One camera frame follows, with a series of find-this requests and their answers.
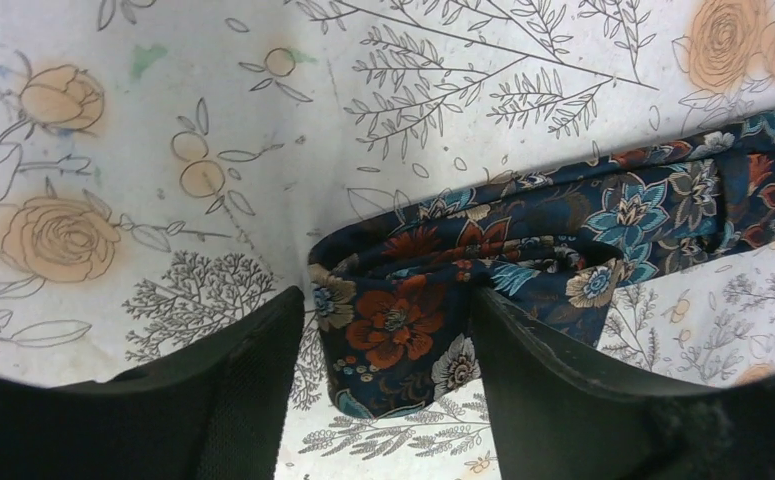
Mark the floral patterned table mat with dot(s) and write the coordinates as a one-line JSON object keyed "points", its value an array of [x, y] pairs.
{"points": [[166, 167]]}

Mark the dark floral pattern tie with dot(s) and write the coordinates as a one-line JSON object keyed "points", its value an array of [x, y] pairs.
{"points": [[392, 292]]}

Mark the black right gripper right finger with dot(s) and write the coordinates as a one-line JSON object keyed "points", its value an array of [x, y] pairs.
{"points": [[560, 409]]}

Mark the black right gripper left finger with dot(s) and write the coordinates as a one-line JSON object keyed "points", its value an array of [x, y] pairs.
{"points": [[212, 410]]}

